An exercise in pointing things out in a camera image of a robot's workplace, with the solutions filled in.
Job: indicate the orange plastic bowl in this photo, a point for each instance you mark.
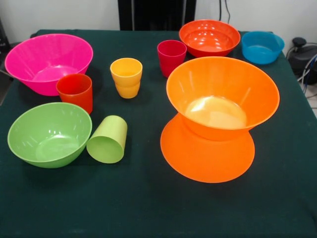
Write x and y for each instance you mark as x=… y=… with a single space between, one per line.
x=205 y=161
x=223 y=79

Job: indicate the blue plastic bowl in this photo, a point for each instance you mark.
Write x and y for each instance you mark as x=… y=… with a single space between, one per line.
x=260 y=55

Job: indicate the black cabinet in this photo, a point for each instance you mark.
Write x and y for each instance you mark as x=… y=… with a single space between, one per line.
x=153 y=15

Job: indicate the green plastic bowl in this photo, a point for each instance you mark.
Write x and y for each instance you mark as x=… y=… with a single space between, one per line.
x=49 y=134

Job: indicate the red-orange plastic bowl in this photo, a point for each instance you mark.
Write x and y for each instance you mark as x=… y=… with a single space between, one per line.
x=210 y=34

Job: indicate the magenta plastic cup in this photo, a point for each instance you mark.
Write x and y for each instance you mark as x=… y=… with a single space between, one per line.
x=171 y=62

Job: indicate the yellow plastic cup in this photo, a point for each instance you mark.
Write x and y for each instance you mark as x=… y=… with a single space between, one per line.
x=126 y=84

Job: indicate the dark green table cloth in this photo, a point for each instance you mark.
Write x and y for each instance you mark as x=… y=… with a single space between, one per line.
x=123 y=198

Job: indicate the red plastic cup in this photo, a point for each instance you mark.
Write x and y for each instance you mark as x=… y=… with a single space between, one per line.
x=74 y=95

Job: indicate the black equipment box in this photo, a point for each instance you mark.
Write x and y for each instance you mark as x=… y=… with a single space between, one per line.
x=3 y=37

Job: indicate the pink plastic bowl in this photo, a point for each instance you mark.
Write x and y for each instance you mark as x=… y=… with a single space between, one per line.
x=24 y=57

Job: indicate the green plastic cup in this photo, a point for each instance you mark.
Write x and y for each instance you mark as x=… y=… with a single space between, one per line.
x=106 y=148

